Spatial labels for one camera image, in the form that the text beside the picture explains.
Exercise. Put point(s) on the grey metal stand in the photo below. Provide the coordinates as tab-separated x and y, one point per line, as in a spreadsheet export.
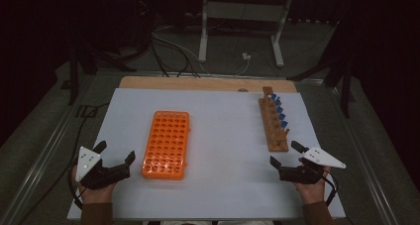
244	11

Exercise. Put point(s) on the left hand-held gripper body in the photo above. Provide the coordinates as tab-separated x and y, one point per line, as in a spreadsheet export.
87	162

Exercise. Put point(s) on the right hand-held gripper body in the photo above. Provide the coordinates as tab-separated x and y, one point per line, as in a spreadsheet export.
322	157

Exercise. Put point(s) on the person's right hand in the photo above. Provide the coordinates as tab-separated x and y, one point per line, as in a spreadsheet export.
310	192

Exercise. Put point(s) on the white table mat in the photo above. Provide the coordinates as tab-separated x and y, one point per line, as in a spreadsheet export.
224	145

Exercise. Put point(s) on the wooden tube rack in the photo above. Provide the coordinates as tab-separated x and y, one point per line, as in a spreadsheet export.
272	126

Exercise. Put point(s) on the person's left hand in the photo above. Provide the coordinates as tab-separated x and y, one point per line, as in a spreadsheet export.
95	196

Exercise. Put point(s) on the black tripod stand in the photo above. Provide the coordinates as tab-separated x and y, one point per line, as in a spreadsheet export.
345	86
74	76

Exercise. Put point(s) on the orange plastic tube rack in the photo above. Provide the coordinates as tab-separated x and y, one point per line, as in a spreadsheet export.
166	142

